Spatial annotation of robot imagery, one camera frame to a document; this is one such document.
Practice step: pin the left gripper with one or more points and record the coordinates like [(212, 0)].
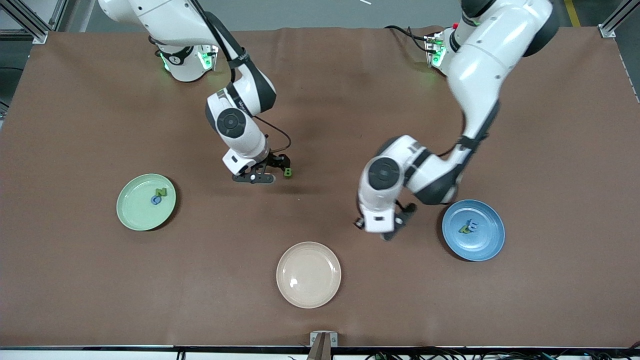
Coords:
[(410, 207)]

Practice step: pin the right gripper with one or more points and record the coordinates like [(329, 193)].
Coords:
[(276, 161)]

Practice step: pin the green capital letter B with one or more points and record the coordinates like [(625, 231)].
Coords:
[(288, 173)]

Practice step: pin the green lowercase letter p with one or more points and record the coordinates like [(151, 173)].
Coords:
[(464, 230)]

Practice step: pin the blue lowercase letter m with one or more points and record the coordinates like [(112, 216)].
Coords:
[(473, 226)]

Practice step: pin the green capital letter N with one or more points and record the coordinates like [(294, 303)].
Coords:
[(161, 192)]

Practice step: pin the blue capital letter G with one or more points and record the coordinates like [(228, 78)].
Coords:
[(154, 200)]

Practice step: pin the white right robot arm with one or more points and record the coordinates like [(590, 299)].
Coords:
[(165, 20)]

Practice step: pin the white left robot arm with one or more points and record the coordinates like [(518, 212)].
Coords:
[(480, 65)]

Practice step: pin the blue plate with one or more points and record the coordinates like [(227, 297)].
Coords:
[(480, 247)]

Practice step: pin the beige plate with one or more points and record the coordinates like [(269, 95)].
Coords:
[(308, 275)]

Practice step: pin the light green plate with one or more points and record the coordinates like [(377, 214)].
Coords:
[(140, 215)]

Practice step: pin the brown table cover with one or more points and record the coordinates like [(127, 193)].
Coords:
[(100, 125)]

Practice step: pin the black table edge strip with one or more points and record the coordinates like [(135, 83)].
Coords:
[(150, 347)]

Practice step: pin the right arm base connector bracket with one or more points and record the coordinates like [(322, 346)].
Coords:
[(210, 57)]

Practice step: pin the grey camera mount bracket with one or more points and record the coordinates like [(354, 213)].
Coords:
[(323, 340)]

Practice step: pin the left arm base connector bracket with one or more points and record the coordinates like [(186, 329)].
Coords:
[(434, 50)]

